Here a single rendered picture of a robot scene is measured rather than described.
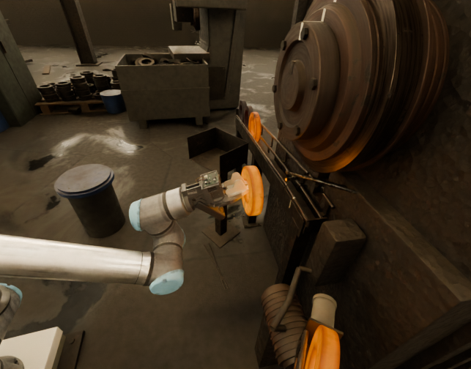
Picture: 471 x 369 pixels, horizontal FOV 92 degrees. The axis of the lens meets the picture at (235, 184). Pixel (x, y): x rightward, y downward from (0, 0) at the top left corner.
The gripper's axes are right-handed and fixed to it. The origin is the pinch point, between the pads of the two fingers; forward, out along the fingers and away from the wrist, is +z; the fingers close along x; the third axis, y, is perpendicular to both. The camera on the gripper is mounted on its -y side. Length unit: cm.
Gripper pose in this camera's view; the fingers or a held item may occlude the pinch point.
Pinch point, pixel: (250, 185)
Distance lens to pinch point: 69.7
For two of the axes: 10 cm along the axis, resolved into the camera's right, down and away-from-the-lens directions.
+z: 9.5, -3.0, -0.1
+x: -1.8, -6.1, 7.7
